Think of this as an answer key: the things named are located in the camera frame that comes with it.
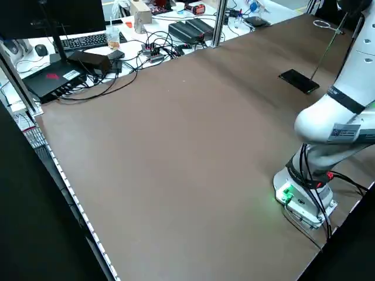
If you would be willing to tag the orange paper note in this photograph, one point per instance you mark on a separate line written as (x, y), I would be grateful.
(129, 24)

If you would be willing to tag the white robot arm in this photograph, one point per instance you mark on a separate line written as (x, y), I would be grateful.
(319, 126)

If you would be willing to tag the white grey headset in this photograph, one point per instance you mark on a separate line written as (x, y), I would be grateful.
(17, 47)

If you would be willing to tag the small dark grey device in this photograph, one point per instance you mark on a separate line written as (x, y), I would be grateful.
(117, 54)

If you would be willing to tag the clear drink cup with straw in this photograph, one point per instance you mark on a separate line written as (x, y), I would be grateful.
(112, 38)

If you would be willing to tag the blue round item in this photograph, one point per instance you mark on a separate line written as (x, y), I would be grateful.
(254, 6)

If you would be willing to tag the white plastic bag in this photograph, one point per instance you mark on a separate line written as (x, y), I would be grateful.
(120, 8)

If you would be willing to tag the grey USB hub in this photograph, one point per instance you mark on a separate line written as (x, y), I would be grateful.
(150, 48)

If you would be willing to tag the small black adapter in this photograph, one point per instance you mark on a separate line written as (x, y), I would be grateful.
(116, 66)

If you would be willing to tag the black computer mouse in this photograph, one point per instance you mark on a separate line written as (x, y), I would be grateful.
(41, 50)

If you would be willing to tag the black power supply box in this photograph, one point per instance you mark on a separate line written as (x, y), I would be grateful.
(202, 25)
(183, 30)

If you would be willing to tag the brown cardboard box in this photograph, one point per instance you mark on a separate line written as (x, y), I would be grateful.
(140, 14)

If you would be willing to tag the red and black device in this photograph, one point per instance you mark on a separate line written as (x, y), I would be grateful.
(199, 9)

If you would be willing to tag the aluminium frame post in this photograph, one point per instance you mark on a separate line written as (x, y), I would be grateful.
(23, 85)
(218, 26)

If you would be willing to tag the black keyboard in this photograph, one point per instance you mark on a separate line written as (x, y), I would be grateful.
(85, 41)

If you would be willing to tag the black flat case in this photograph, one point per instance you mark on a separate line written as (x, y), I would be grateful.
(256, 22)

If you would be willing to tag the black power brick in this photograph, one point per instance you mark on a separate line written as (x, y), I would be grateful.
(93, 61)

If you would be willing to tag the white cup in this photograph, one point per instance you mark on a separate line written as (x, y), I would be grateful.
(180, 7)

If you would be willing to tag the black box with red logo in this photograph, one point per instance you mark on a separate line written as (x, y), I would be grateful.
(44, 87)

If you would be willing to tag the black computer monitor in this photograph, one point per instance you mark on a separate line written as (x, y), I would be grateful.
(73, 14)

